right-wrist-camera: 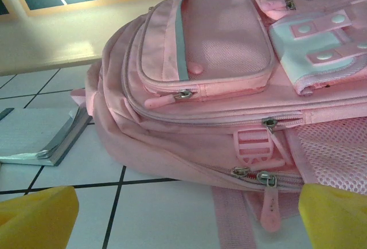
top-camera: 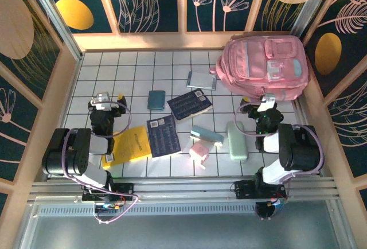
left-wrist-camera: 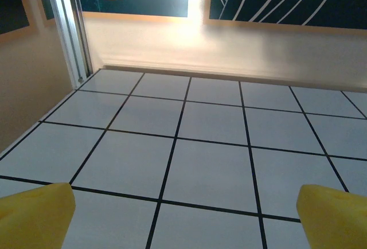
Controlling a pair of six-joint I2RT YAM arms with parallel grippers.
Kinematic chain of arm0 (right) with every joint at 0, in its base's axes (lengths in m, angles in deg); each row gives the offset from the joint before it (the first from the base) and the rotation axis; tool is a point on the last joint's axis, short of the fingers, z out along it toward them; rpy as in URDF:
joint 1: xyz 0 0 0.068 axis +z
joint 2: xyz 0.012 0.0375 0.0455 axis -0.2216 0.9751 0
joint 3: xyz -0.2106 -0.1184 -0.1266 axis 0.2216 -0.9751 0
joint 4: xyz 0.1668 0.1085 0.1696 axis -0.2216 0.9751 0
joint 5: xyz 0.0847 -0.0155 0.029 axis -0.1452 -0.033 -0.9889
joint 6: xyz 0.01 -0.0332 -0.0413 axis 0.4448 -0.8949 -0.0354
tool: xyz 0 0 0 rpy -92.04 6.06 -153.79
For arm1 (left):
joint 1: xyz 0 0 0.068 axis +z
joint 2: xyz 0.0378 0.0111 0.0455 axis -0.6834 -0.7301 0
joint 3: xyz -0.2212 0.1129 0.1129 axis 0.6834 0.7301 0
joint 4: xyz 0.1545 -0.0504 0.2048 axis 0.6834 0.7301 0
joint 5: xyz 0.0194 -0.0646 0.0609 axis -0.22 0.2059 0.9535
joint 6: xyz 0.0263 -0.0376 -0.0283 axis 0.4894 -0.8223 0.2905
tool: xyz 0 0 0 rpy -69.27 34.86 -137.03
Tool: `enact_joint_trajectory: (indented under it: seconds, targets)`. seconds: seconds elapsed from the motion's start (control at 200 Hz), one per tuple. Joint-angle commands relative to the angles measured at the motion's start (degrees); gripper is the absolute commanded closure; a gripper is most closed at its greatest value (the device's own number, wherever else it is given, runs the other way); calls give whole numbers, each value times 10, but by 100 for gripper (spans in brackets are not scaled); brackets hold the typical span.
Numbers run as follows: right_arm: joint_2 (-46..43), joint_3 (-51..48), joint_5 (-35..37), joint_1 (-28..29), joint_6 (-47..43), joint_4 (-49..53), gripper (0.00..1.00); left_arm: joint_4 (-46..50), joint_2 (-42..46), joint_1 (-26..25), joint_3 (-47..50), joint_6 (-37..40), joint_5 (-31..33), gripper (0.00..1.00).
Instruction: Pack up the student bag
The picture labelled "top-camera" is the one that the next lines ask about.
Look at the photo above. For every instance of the small teal notebook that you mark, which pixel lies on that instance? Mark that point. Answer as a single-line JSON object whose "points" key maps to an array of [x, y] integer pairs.
{"points": [[156, 100]]}

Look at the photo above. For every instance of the mint green glasses case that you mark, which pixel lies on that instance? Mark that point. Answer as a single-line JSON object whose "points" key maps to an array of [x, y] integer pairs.
{"points": [[236, 141]]}

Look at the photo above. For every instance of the pink student backpack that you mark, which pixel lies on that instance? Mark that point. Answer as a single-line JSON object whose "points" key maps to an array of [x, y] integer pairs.
{"points": [[249, 62]]}

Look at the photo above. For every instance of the yellow book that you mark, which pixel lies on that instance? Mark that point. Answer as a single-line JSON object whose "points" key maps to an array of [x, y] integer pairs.
{"points": [[132, 145]]}

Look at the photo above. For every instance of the silver grey notebook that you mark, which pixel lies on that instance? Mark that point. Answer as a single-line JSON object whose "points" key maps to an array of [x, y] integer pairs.
{"points": [[201, 81]]}

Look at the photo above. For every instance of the light blue pencil case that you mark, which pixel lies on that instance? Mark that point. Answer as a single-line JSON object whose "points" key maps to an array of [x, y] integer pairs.
{"points": [[205, 134]]}

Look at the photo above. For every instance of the thin dark blue book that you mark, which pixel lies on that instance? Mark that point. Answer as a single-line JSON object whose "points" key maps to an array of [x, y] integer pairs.
{"points": [[163, 137]]}

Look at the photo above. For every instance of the thick dark blue book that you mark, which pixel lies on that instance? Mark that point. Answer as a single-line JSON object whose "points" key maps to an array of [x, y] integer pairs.
{"points": [[187, 105]]}

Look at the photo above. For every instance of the small pink box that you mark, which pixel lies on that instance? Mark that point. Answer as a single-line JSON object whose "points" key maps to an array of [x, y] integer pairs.
{"points": [[198, 151]]}

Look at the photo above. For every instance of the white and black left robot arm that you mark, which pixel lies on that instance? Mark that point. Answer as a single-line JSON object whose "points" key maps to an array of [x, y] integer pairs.
{"points": [[68, 157]]}

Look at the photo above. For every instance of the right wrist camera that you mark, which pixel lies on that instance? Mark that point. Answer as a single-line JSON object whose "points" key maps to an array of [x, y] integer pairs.
{"points": [[266, 101]]}

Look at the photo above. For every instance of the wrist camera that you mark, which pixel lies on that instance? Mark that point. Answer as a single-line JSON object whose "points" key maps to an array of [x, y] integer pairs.
{"points": [[100, 101], [266, 101]]}

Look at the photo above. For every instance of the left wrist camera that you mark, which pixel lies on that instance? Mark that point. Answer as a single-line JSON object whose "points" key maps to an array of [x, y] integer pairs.
{"points": [[100, 101]]}

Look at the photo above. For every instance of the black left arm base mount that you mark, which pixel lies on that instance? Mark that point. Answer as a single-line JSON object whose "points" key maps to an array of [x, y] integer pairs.
{"points": [[126, 190]]}

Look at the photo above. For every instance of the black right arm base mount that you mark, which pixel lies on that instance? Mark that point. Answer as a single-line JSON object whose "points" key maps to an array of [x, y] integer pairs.
{"points": [[243, 190]]}

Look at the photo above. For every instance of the aluminium corner post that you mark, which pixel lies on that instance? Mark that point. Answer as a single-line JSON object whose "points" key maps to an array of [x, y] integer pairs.
{"points": [[59, 22], [313, 2]]}

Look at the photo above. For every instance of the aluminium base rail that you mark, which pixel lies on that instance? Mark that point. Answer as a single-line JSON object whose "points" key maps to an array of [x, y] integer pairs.
{"points": [[183, 188]]}

